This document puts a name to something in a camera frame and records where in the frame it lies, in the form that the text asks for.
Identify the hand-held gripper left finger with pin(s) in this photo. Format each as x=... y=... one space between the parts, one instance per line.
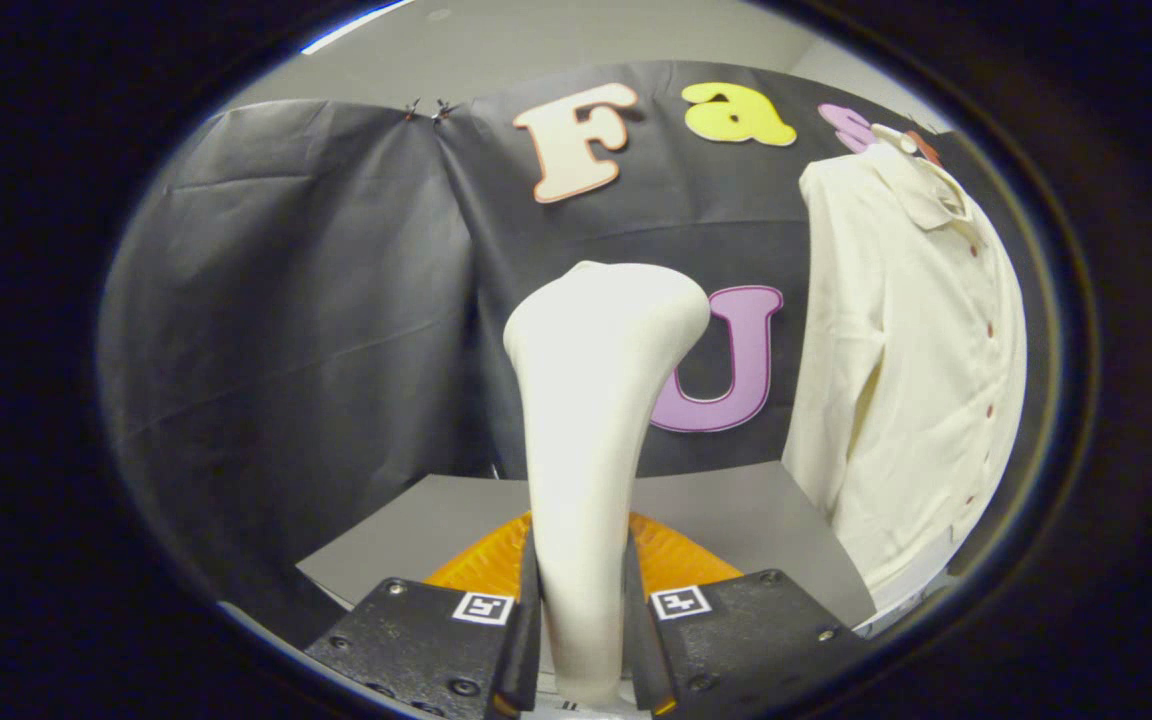
x=416 y=640

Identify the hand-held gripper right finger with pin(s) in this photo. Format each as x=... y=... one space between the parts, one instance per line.
x=746 y=640

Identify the white garment steamer head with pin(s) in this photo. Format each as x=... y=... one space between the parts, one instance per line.
x=586 y=450

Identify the cream button shirt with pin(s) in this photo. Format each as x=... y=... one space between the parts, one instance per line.
x=906 y=400

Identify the white clothes hanger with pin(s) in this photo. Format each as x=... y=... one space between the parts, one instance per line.
x=891 y=135

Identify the grey cabinet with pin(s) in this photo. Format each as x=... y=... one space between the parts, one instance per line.
x=406 y=530

